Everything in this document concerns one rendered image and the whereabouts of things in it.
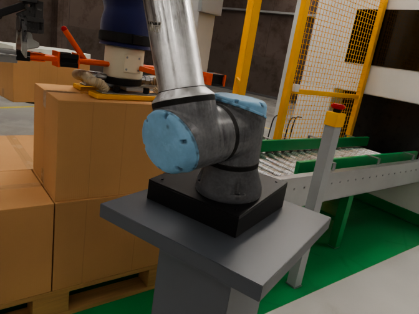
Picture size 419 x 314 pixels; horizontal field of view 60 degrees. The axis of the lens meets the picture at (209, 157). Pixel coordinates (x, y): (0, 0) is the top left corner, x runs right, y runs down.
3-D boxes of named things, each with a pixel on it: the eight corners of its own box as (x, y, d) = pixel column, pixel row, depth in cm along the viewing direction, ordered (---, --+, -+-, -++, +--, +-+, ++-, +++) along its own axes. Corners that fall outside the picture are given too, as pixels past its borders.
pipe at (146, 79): (142, 84, 184) (143, 72, 182) (168, 93, 165) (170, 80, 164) (74, 80, 162) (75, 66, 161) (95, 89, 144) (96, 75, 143)
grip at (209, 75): (212, 83, 167) (214, 72, 166) (224, 86, 161) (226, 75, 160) (198, 82, 162) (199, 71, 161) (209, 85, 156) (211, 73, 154)
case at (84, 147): (148, 161, 207) (155, 91, 196) (184, 187, 177) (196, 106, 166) (32, 167, 172) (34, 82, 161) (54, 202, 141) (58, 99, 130)
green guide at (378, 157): (411, 159, 320) (414, 149, 318) (424, 163, 312) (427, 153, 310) (293, 174, 223) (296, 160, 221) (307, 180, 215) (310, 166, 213)
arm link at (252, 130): (270, 160, 103) (280, 98, 97) (231, 173, 91) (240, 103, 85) (229, 144, 112) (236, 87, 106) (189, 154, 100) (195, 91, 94)
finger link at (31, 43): (41, 56, 132) (39, 32, 133) (23, 54, 128) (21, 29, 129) (39, 59, 135) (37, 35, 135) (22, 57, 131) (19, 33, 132)
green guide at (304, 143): (357, 142, 360) (360, 134, 358) (367, 146, 352) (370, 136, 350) (236, 148, 263) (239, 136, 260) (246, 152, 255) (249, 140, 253)
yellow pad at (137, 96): (159, 98, 172) (159, 87, 171) (170, 101, 165) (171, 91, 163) (88, 95, 151) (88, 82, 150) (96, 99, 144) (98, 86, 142)
